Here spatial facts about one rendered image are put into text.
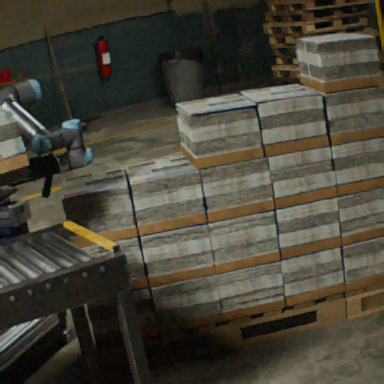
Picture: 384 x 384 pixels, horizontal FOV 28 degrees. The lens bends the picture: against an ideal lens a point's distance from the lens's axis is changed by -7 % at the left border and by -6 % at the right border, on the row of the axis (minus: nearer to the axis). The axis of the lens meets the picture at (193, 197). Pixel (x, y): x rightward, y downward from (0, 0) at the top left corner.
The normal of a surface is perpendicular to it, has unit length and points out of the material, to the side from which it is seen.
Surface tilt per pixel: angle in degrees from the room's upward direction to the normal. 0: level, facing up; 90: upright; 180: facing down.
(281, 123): 90
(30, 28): 90
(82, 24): 90
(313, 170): 90
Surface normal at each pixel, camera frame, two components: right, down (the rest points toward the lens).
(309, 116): 0.13, 0.24
